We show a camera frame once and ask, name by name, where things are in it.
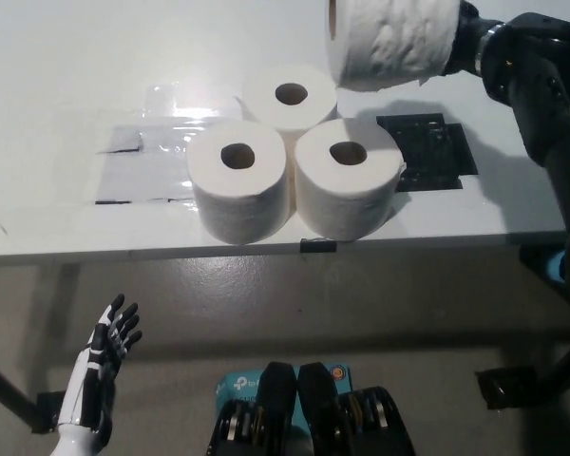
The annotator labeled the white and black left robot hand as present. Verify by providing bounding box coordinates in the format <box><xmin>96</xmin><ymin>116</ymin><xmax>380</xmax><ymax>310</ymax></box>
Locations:
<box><xmin>56</xmin><ymin>294</ymin><xmax>143</xmax><ymax>436</ymax></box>

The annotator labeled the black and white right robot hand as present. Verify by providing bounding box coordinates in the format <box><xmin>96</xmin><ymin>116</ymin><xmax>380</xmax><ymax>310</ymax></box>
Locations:
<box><xmin>440</xmin><ymin>0</ymin><xmax>493</xmax><ymax>76</ymax></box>

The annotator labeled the wrinkled white toilet paper roll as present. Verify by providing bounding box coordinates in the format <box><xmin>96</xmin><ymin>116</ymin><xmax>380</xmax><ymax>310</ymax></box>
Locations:
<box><xmin>323</xmin><ymin>0</ymin><xmax>459</xmax><ymax>93</ymax></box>

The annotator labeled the smooth white toilet paper roll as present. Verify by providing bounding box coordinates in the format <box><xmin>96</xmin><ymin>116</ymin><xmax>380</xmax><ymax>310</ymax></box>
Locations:
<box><xmin>232</xmin><ymin>65</ymin><xmax>338</xmax><ymax>143</ymax></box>
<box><xmin>185</xmin><ymin>121</ymin><xmax>289</xmax><ymax>246</ymax></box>
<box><xmin>292</xmin><ymin>118</ymin><xmax>408</xmax><ymax>241</ymax></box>

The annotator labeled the black floor tape patch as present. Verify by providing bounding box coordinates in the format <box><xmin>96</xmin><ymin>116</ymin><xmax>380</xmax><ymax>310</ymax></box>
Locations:
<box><xmin>474</xmin><ymin>364</ymin><xmax>542</xmax><ymax>410</ymax></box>
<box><xmin>30</xmin><ymin>389</ymin><xmax>72</xmax><ymax>436</ymax></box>

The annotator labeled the black slanted table leg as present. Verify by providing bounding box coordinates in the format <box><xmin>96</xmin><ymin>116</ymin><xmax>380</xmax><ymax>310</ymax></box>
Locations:
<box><xmin>543</xmin><ymin>332</ymin><xmax>570</xmax><ymax>396</ymax></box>
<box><xmin>0</xmin><ymin>355</ymin><xmax>44</xmax><ymax>436</ymax></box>

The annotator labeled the black tape patch on table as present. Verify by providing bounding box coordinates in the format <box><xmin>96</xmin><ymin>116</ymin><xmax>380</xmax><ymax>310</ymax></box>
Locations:
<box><xmin>375</xmin><ymin>112</ymin><xmax>480</xmax><ymax>194</ymax></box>

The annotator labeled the teal tp-link cardboard box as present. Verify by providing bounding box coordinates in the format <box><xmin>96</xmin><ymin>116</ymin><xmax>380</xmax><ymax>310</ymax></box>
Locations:
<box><xmin>213</xmin><ymin>361</ymin><xmax>352</xmax><ymax>428</ymax></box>

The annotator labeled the glossy grey clear tape patch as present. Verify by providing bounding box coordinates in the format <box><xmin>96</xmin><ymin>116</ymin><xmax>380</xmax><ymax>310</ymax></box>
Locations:
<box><xmin>78</xmin><ymin>83</ymin><xmax>248</xmax><ymax>208</ymax></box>

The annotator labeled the small blue object under table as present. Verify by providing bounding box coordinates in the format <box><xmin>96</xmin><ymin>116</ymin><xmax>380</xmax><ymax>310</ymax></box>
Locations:
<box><xmin>544</xmin><ymin>251</ymin><xmax>569</xmax><ymax>285</ymax></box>

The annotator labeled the small black tape strip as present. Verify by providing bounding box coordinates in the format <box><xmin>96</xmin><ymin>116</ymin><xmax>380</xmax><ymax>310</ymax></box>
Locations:
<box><xmin>297</xmin><ymin>238</ymin><xmax>337</xmax><ymax>255</ymax></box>

